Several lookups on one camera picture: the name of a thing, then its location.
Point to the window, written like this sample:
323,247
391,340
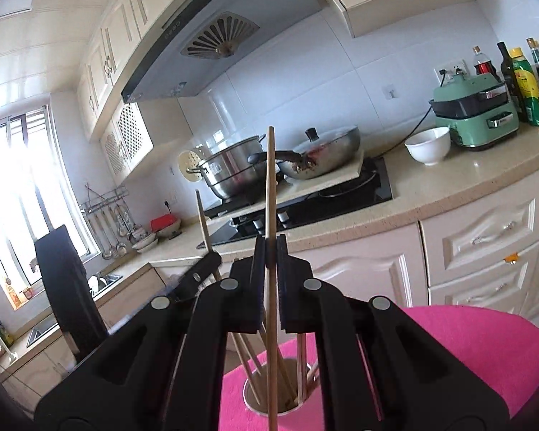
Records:
36,198

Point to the wall utensil rack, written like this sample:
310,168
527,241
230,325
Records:
109,221

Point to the range hood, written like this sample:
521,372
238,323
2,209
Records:
201,41

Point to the steel wok with lid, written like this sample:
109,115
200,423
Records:
320,153

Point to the black induction cooker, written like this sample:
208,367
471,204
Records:
246,202

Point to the lower cabinets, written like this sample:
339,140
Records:
485,254

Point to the pink cup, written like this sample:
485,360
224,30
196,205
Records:
250,402

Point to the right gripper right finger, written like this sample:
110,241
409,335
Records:
379,369

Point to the green electric grill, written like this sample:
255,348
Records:
477,109

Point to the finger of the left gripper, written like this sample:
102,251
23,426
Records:
187,285

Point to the red box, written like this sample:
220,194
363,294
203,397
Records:
162,222

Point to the green yellow oil bottle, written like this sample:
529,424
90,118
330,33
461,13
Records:
527,83

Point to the cream round strainer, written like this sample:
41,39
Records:
188,161

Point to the cabinets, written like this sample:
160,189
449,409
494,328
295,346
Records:
128,29
485,254

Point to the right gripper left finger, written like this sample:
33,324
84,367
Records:
163,367

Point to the white ceramic bowl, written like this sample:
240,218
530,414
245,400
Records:
430,146

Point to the pink round tablecloth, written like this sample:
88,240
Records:
502,349

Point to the black gas hob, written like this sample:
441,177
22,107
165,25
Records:
371,187

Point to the upper cabinets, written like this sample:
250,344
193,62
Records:
128,29

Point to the steel sink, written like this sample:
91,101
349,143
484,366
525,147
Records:
74,309

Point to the steel stock pot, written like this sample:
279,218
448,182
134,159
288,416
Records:
228,173

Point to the dark glass bottle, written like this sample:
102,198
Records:
507,70

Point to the stacked bowls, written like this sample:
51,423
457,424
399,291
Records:
140,238

